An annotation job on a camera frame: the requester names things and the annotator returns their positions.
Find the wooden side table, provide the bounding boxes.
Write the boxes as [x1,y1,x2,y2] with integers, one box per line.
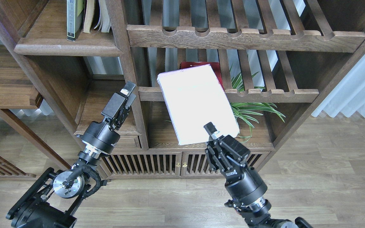
[0,45,79,177]

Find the white open standing book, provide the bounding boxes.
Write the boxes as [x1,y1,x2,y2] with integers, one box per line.
[94,0,111,33]

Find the white curtain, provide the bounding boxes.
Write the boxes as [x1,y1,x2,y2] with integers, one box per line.
[312,55,365,118]

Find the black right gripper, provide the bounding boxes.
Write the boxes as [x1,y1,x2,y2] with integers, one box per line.
[204,122,268,209]

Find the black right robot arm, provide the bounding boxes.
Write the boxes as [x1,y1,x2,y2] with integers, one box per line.
[204,122,311,228]

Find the tan standing book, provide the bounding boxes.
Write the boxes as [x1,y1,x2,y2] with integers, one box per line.
[82,0,96,33]

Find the grey green cover book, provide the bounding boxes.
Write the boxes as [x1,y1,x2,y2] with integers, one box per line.
[66,0,85,41]

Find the dark wooden bookshelf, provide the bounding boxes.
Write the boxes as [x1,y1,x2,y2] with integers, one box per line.
[0,0,365,179]

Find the white paperback book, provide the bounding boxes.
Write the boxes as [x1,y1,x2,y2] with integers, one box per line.
[157,64,240,146]

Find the brass cabinet door knobs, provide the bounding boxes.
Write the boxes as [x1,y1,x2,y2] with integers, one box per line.
[175,162,188,168]

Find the green spider plant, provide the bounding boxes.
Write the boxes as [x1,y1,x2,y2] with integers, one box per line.
[167,65,286,143]

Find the red cover book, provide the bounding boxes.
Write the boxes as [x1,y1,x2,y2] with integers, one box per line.
[180,61,224,89]

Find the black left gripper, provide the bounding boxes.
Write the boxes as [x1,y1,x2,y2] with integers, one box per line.
[81,81,136,155]

